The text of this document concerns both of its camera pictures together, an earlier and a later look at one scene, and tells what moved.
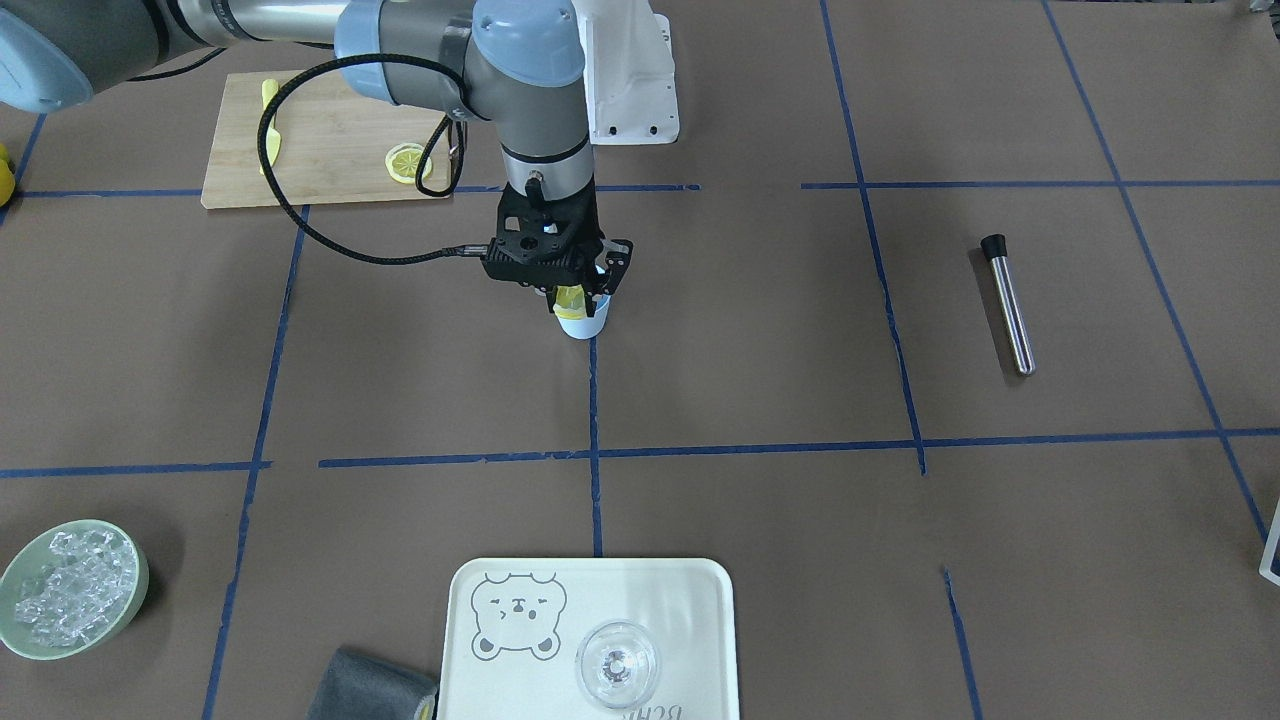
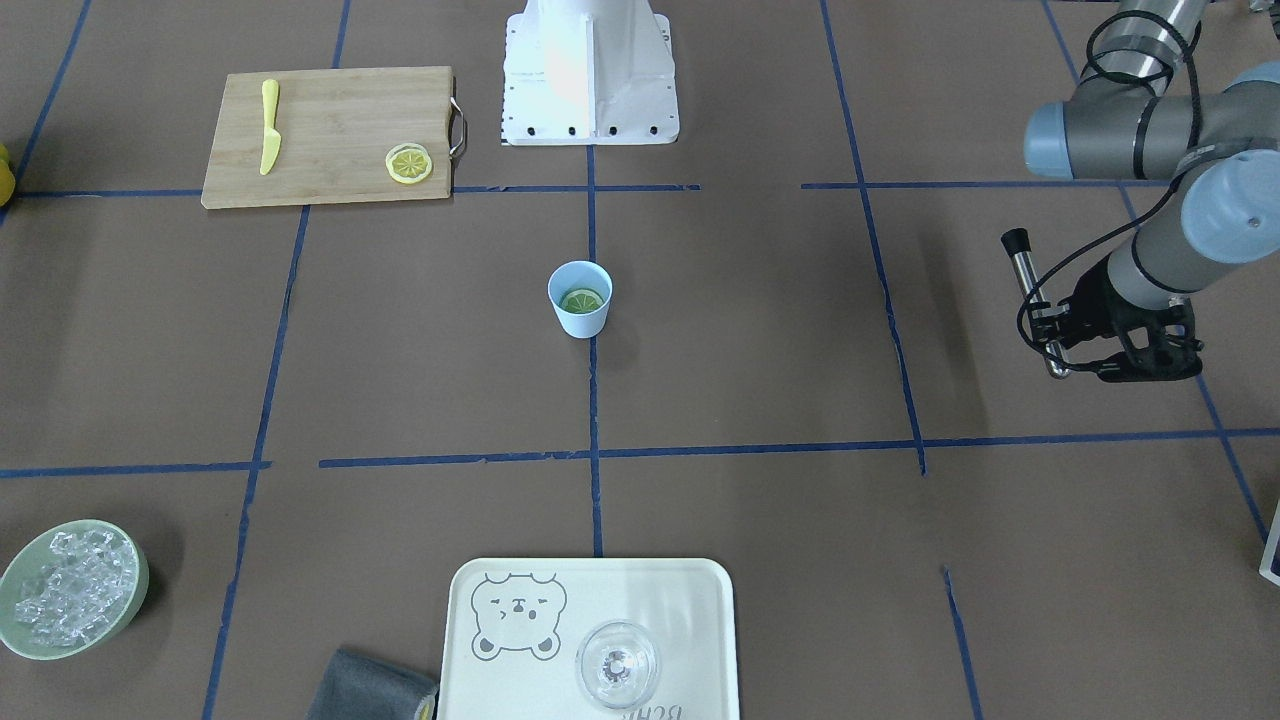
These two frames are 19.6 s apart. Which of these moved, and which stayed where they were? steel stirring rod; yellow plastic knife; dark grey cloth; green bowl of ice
Moved: steel stirring rod
Stayed: yellow plastic knife; dark grey cloth; green bowl of ice
